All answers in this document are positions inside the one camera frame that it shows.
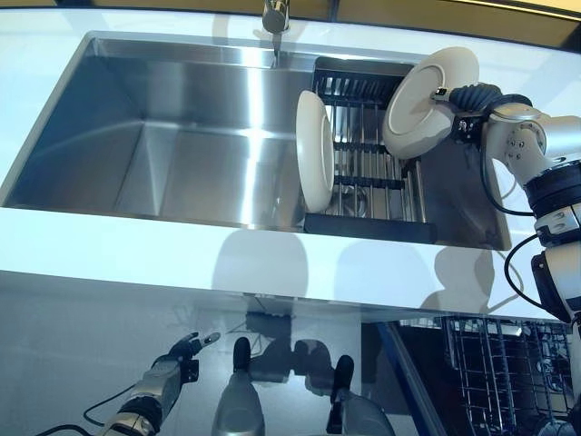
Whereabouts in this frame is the black dish drying rack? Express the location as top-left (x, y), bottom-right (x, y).
top-left (302, 54), bottom-right (438, 244)

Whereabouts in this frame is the dark wire dishwasher rack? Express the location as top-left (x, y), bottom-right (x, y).
top-left (442, 316), bottom-right (581, 436)

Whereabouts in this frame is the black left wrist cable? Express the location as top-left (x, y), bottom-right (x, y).
top-left (44, 393), bottom-right (133, 436)

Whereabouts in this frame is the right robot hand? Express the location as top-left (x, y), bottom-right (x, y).
top-left (428, 83), bottom-right (503, 114)

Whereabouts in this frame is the stainless steel sink basin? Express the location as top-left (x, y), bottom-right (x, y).
top-left (0, 30), bottom-right (513, 250)

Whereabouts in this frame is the cream round plate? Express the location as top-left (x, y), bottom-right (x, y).
top-left (295, 89), bottom-right (335, 213)
top-left (380, 46), bottom-right (480, 161)

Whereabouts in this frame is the chrome gooseneck kitchen faucet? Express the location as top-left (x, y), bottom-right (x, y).
top-left (261, 0), bottom-right (292, 69)

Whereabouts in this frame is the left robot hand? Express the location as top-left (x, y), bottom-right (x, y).
top-left (143, 332), bottom-right (222, 405)

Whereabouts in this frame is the right robot leg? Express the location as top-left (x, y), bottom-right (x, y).
top-left (326, 354), bottom-right (392, 436)

